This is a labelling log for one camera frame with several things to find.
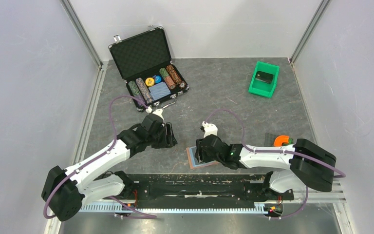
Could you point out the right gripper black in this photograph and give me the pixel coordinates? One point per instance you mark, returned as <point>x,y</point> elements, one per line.
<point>200,153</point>

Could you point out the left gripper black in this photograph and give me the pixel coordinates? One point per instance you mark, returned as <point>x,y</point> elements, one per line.
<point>169,140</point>

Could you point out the tan leather card holder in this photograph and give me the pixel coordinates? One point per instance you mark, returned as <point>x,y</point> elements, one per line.
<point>193,162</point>

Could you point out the black credit card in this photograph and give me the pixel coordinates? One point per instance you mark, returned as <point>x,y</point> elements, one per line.
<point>264,77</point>

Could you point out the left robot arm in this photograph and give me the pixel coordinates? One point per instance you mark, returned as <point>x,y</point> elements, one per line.
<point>67,190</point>

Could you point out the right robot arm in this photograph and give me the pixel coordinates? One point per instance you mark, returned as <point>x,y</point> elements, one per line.
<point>301,164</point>

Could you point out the blue playing card deck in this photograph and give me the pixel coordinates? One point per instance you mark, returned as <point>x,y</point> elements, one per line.
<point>159,91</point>

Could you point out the green red chip row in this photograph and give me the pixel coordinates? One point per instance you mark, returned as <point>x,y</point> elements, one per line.
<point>167,78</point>

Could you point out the purple poker chip row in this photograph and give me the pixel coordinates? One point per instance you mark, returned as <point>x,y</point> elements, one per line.
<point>144,91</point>

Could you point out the yellow dealer button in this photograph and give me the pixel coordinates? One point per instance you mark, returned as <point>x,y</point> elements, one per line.
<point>150,81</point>

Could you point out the green poker chip row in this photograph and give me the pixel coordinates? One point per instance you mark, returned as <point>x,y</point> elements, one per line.
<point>135,90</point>

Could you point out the colourful toy block set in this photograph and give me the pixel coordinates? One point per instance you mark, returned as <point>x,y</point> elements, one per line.
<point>273,140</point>

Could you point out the orange brown chip row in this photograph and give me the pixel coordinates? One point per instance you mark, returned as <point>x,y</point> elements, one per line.
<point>175,76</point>

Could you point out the green plastic bin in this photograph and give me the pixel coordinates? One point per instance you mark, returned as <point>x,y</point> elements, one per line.
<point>260,88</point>

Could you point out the black poker chip case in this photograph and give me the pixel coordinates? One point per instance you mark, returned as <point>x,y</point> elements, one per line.
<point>141,56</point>

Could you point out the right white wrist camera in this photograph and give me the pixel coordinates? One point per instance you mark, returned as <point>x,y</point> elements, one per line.
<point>209,129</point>

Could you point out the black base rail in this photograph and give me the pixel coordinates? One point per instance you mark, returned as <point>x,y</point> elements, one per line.
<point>198,192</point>

